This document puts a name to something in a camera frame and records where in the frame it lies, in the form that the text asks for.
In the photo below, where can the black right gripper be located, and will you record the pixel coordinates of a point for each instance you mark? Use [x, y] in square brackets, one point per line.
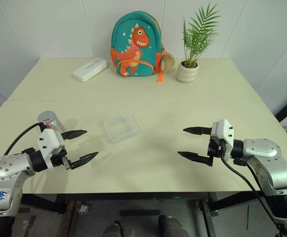
[215, 148]

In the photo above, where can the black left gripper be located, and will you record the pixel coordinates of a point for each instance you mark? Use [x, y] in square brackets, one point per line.
[59, 160]

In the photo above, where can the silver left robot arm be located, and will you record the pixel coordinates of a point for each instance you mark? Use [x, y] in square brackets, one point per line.
[3, 168]

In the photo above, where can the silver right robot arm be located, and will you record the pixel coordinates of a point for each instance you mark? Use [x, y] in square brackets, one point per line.
[264, 150]

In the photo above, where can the clear square plastic container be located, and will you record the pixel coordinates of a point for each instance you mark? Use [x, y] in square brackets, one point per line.
[121, 128]

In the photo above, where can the clear cup red lid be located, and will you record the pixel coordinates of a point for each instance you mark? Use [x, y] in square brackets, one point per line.
[57, 126]

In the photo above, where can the white ribbed plant pot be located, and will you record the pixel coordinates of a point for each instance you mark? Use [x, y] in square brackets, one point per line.
[186, 72]

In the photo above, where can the white rectangular case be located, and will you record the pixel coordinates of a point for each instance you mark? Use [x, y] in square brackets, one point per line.
[90, 69]

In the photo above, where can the dark rounded shape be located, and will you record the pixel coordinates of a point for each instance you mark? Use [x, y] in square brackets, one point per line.
[112, 230]
[169, 225]

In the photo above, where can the beige plush pendant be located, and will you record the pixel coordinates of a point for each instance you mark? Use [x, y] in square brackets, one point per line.
[167, 61]

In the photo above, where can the black flat bar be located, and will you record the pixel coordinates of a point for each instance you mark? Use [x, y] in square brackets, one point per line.
[139, 213]

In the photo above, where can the green palm plant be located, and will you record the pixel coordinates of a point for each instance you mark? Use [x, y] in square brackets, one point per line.
[197, 32]

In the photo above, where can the teal dinosaur backpack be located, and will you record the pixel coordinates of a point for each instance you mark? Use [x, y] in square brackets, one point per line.
[133, 44]

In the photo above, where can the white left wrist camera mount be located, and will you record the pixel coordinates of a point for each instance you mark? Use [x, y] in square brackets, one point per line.
[48, 140]

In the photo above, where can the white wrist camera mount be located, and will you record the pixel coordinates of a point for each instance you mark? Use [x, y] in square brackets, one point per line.
[48, 140]
[226, 133]

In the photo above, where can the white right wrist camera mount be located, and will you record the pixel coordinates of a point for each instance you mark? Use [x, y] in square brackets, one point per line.
[226, 133]

